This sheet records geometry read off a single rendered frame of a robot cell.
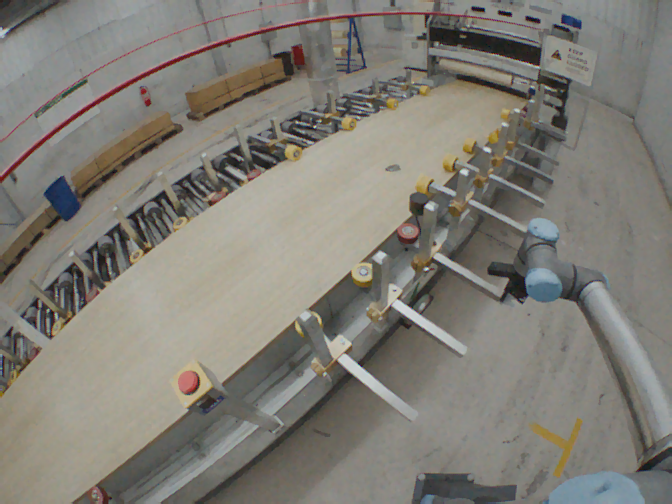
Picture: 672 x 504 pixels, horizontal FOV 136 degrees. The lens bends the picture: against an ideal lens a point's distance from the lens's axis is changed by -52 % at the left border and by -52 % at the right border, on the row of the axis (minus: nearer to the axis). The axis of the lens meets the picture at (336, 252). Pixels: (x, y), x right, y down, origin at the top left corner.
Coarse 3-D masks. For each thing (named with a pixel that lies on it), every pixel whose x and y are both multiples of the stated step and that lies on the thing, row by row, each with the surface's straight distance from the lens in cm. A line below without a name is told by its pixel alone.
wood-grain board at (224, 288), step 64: (384, 128) 185; (448, 128) 192; (256, 192) 141; (320, 192) 129; (384, 192) 125; (192, 256) 124; (256, 256) 108; (320, 256) 100; (128, 320) 125; (192, 320) 103; (256, 320) 92; (64, 384) 144; (128, 384) 111; (0, 448) 201; (64, 448) 136; (128, 448) 106
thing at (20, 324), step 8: (528, 0) 330; (528, 8) 329; (0, 304) 162; (0, 312) 163; (8, 312) 163; (8, 320) 165; (16, 320) 164; (24, 320) 169; (16, 328) 168; (24, 328) 167; (32, 328) 170; (32, 336) 170; (40, 336) 172; (40, 344) 173
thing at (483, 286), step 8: (408, 248) 110; (416, 248) 107; (440, 256) 106; (440, 264) 105; (448, 264) 104; (456, 264) 105; (456, 272) 103; (464, 272) 103; (464, 280) 104; (472, 280) 102; (480, 280) 103; (480, 288) 103; (488, 288) 102; (496, 288) 103; (488, 296) 104; (496, 296) 102
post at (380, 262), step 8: (376, 256) 72; (384, 256) 72; (376, 264) 73; (384, 264) 72; (376, 272) 75; (384, 272) 75; (376, 280) 78; (384, 280) 78; (376, 288) 82; (384, 288) 81; (376, 296) 85; (384, 296) 85; (376, 304) 89; (384, 304) 89; (384, 320) 100
